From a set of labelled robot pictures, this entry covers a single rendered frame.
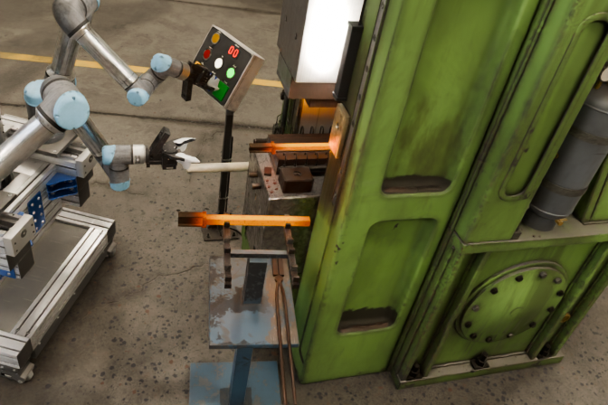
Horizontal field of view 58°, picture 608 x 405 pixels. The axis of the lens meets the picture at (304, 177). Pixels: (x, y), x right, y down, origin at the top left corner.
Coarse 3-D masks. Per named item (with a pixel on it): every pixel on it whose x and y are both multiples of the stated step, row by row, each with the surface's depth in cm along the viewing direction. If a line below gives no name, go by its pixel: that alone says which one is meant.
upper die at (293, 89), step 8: (280, 56) 208; (280, 64) 209; (280, 72) 209; (288, 72) 199; (280, 80) 209; (288, 80) 200; (288, 88) 200; (296, 88) 199; (304, 88) 200; (312, 88) 201; (320, 88) 201; (328, 88) 202; (288, 96) 201; (296, 96) 201; (304, 96) 202; (312, 96) 203; (320, 96) 204; (328, 96) 205
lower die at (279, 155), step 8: (272, 136) 232; (280, 136) 233; (288, 136) 234; (296, 136) 235; (304, 136) 236; (312, 136) 237; (320, 136) 238; (328, 136) 239; (280, 152) 222; (288, 152) 223; (296, 152) 224; (304, 152) 224; (312, 152) 225; (320, 152) 226; (328, 152) 227; (272, 160) 226; (280, 160) 218; (288, 160) 219; (304, 160) 221; (312, 160) 222; (320, 160) 223
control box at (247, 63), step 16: (224, 32) 259; (208, 48) 259; (224, 48) 253; (240, 48) 247; (208, 64) 258; (224, 64) 251; (240, 64) 245; (256, 64) 246; (224, 80) 250; (240, 80) 245; (224, 96) 248; (240, 96) 250
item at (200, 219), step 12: (180, 216) 181; (192, 216) 182; (204, 216) 184; (216, 216) 186; (228, 216) 187; (240, 216) 187; (252, 216) 188; (264, 216) 189; (276, 216) 190; (288, 216) 191; (300, 216) 192
